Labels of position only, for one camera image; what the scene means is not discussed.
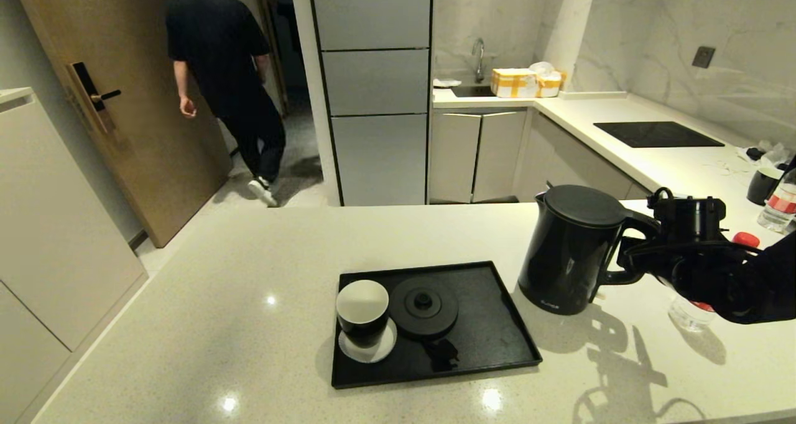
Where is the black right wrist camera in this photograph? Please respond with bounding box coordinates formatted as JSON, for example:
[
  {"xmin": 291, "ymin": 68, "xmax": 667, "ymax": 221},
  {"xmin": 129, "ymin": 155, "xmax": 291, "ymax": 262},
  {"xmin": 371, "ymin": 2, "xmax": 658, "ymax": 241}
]
[{"xmin": 647, "ymin": 187, "xmax": 727, "ymax": 244}]

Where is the clear plastic wrap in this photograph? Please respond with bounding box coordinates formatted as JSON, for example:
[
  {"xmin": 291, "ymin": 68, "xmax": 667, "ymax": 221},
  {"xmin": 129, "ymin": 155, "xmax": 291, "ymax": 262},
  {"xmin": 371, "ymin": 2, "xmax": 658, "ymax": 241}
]
[{"xmin": 737, "ymin": 140, "xmax": 795, "ymax": 167}]

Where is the round black kettle base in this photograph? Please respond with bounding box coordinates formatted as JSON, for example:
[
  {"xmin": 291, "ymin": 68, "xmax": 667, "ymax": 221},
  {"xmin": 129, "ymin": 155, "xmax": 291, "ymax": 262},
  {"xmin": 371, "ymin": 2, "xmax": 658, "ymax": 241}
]
[{"xmin": 389, "ymin": 277, "xmax": 460, "ymax": 341}]

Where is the white saucer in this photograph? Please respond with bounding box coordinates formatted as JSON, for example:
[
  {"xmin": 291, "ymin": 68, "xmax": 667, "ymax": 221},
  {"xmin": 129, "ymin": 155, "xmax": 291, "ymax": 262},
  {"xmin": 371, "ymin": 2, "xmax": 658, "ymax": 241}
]
[{"xmin": 338, "ymin": 317, "xmax": 397, "ymax": 364}]

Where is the beige drawer unit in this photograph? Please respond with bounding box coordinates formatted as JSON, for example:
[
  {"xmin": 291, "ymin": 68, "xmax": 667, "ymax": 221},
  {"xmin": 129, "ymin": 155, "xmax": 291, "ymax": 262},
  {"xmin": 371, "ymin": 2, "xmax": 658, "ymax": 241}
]
[{"xmin": 516, "ymin": 112, "xmax": 659, "ymax": 202}]

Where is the beige cabinet door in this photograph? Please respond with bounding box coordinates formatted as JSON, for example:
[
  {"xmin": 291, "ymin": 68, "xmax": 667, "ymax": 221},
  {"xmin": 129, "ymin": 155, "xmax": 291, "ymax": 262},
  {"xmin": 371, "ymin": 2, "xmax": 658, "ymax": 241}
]
[
  {"xmin": 471, "ymin": 111, "xmax": 528, "ymax": 202},
  {"xmin": 428, "ymin": 112, "xmax": 481, "ymax": 203}
]

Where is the brown wooden door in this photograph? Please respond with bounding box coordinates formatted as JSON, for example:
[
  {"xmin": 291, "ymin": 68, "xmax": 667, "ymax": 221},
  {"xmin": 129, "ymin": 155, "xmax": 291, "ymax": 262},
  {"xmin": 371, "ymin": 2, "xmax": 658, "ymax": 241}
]
[{"xmin": 9, "ymin": 0, "xmax": 233, "ymax": 249}]

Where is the black mug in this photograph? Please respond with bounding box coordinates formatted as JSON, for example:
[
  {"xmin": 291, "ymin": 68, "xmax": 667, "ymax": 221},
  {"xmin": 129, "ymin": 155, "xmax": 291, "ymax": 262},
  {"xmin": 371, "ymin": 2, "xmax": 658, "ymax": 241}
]
[{"xmin": 746, "ymin": 166, "xmax": 784, "ymax": 206}]

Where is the small yellow white box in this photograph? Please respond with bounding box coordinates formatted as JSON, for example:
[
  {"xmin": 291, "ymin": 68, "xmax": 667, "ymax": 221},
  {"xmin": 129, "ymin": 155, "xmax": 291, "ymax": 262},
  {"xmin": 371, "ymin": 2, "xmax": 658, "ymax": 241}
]
[{"xmin": 535, "ymin": 71, "xmax": 565, "ymax": 98}]

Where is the white low cabinet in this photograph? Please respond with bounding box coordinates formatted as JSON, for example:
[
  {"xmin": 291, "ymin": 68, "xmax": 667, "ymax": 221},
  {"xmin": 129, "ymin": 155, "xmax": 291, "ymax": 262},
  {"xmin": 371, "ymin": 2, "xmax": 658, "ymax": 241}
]
[{"xmin": 0, "ymin": 87, "xmax": 149, "ymax": 424}]

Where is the tall grey refrigerator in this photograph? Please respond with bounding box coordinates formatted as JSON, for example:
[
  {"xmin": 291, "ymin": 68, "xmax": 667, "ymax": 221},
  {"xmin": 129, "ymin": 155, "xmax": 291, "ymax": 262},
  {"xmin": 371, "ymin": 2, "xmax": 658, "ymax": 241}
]
[{"xmin": 309, "ymin": 0, "xmax": 432, "ymax": 207}]

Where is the chrome sink faucet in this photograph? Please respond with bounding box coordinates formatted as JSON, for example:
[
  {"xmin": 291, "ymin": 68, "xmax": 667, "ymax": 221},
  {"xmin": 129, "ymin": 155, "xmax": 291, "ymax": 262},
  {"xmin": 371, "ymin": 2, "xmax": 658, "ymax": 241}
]
[{"xmin": 471, "ymin": 37, "xmax": 486, "ymax": 83}]

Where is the black induction cooktop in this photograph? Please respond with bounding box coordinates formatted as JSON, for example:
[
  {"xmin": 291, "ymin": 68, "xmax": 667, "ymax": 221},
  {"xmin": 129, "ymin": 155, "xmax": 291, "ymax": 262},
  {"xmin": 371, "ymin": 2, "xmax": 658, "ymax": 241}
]
[{"xmin": 593, "ymin": 121, "xmax": 726, "ymax": 149}]

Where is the clear water bottle red cap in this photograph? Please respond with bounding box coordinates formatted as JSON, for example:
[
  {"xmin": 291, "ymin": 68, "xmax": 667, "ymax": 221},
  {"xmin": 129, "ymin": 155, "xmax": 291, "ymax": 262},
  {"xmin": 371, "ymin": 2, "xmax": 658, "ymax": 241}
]
[
  {"xmin": 756, "ymin": 168, "xmax": 796, "ymax": 233},
  {"xmin": 669, "ymin": 231, "xmax": 761, "ymax": 333}
]

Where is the black door lock handle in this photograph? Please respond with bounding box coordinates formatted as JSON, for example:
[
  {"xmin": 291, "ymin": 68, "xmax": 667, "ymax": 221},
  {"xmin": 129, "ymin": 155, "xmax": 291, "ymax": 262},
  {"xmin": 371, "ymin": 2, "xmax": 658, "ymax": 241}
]
[{"xmin": 65, "ymin": 62, "xmax": 123, "ymax": 134}]

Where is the black rectangular serving tray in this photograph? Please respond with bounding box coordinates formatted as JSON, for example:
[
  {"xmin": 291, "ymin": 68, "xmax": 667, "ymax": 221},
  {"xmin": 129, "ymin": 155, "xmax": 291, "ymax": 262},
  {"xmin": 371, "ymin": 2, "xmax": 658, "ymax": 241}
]
[{"xmin": 331, "ymin": 261, "xmax": 542, "ymax": 390}]

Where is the black electric kettle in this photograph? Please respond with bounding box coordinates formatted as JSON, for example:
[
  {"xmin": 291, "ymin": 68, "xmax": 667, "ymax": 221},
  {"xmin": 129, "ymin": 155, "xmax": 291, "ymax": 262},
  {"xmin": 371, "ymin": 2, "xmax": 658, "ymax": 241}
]
[{"xmin": 517, "ymin": 184, "xmax": 661, "ymax": 316}]

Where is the black cup white inside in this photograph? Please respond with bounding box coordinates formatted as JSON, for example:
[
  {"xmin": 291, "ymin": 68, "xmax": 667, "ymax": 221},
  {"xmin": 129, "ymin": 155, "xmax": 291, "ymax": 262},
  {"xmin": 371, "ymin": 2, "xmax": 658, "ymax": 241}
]
[{"xmin": 336, "ymin": 280, "xmax": 390, "ymax": 350}]

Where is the person in black clothes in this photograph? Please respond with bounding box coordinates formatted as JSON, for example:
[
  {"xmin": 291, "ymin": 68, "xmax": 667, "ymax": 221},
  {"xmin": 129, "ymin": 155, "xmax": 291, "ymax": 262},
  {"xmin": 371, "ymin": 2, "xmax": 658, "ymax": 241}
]
[{"xmin": 165, "ymin": 0, "xmax": 287, "ymax": 208}]

